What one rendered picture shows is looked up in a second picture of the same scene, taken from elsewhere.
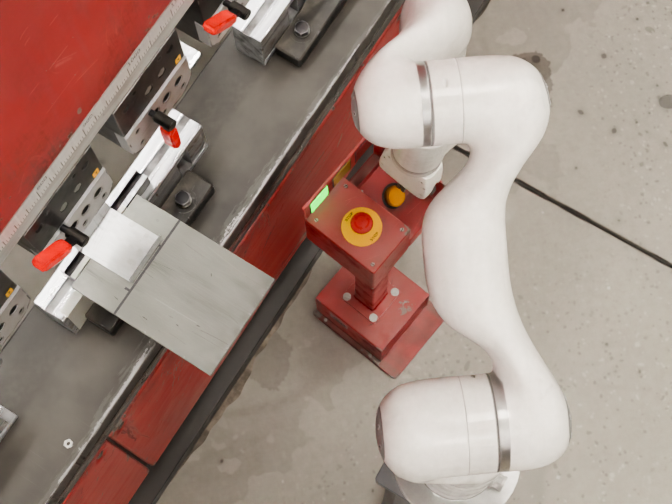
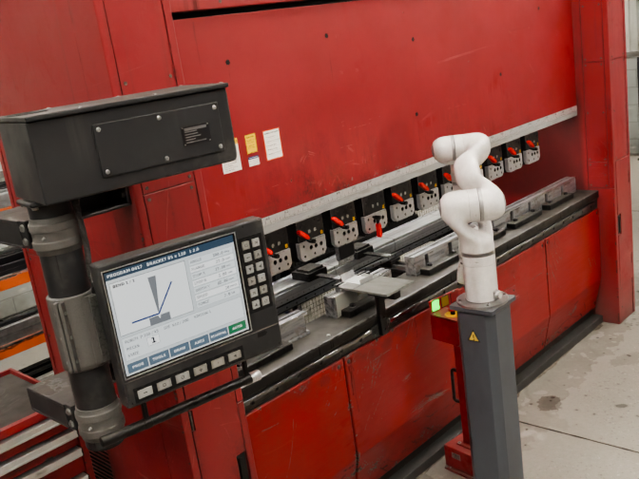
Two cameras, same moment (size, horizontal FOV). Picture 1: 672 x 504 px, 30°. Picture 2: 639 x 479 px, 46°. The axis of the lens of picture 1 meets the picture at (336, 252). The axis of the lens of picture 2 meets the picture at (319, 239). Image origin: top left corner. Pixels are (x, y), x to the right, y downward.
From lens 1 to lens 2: 2.62 m
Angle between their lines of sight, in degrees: 59
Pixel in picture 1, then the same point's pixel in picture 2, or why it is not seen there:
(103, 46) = (361, 162)
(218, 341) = (391, 290)
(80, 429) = (334, 334)
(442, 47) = not seen: hidden behind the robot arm
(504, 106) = (474, 136)
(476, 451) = (470, 195)
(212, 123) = not seen: hidden behind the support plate
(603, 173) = (590, 425)
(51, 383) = (324, 327)
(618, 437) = not seen: outside the picture
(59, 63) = (349, 148)
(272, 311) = (423, 460)
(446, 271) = (459, 166)
